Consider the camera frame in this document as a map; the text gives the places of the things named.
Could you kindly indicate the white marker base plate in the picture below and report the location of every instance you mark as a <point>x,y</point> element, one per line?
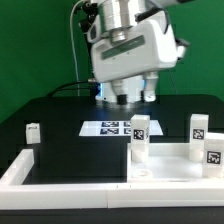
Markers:
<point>117,128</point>

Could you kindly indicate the white square tabletop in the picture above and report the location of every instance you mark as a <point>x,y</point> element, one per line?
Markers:
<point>167,162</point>

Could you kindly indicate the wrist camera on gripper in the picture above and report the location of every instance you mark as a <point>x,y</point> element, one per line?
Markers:
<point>181,48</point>

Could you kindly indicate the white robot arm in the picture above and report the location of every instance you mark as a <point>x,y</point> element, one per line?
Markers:
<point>112,22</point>

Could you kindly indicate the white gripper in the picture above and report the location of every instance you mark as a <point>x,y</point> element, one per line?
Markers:
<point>147,49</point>

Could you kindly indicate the white U-shaped obstacle fence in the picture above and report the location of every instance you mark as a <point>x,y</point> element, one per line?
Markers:
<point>16,195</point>

